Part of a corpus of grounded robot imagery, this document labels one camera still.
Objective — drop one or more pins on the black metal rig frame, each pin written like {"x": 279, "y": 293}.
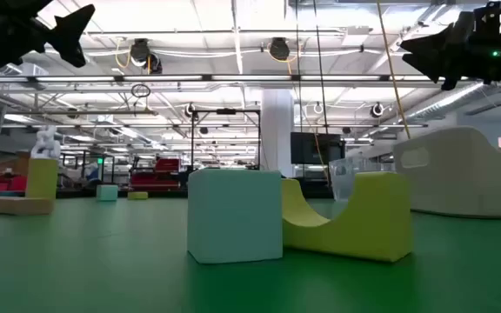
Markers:
{"x": 226, "y": 111}

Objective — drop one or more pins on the long peach foam block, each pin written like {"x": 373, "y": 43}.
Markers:
{"x": 15, "y": 206}

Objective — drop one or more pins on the white twisted object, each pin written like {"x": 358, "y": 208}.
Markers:
{"x": 46, "y": 143}

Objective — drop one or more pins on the white column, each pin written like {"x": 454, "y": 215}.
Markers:
{"x": 276, "y": 130}

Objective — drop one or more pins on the silver air duct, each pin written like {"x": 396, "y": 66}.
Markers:
{"x": 446, "y": 102}

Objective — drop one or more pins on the green table mat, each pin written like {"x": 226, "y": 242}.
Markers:
{"x": 102, "y": 261}

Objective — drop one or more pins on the ceiling light strip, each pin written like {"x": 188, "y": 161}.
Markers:
{"x": 233, "y": 78}

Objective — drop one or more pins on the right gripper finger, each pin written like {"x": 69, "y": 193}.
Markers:
{"x": 442, "y": 41}
{"x": 446, "y": 67}

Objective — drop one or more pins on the small yellow foam cube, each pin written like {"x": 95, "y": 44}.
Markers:
{"x": 137, "y": 196}

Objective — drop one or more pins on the mint green foam cube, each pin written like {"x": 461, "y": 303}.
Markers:
{"x": 107, "y": 193}
{"x": 233, "y": 217}

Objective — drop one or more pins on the clear plastic bin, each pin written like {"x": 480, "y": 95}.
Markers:
{"x": 342, "y": 182}

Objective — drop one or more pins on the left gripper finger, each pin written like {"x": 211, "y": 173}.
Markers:
{"x": 70, "y": 52}
{"x": 72, "y": 28}

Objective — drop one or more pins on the black monitor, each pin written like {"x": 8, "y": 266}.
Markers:
{"x": 315, "y": 148}

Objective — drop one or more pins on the yellow foam cylinder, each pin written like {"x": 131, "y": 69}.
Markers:
{"x": 42, "y": 180}

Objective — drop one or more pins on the red tool cart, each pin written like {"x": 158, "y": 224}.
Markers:
{"x": 159, "y": 178}

